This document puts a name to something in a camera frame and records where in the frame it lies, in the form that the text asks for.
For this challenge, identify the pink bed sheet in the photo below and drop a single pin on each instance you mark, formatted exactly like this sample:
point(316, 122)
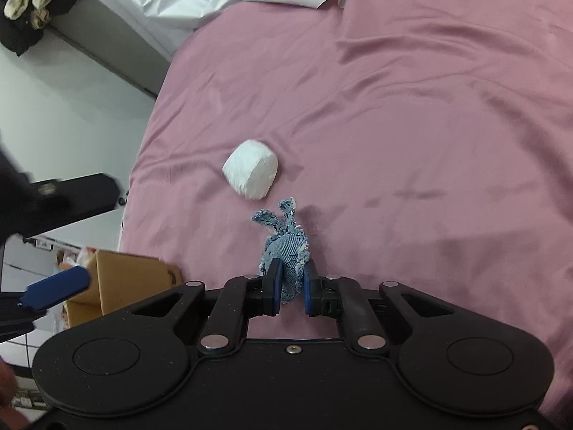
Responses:
point(428, 142)

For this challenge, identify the white foam lump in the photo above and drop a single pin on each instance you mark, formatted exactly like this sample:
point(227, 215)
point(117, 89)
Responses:
point(251, 169)

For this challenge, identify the blue denim bunny patch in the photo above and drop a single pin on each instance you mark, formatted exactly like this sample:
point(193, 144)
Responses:
point(289, 243)

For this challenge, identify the brown cardboard box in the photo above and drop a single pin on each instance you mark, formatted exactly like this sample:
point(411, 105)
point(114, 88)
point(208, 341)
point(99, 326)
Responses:
point(118, 280)

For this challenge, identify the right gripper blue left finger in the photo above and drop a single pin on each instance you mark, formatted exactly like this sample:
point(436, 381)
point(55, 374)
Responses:
point(271, 288)

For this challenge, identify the person's hand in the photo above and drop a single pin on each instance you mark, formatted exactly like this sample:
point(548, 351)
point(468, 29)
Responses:
point(10, 417)

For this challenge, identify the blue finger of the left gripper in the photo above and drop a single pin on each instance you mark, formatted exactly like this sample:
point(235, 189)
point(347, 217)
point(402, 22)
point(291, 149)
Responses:
point(56, 289)

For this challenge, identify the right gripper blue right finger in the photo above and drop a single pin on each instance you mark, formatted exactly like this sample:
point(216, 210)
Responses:
point(312, 289)

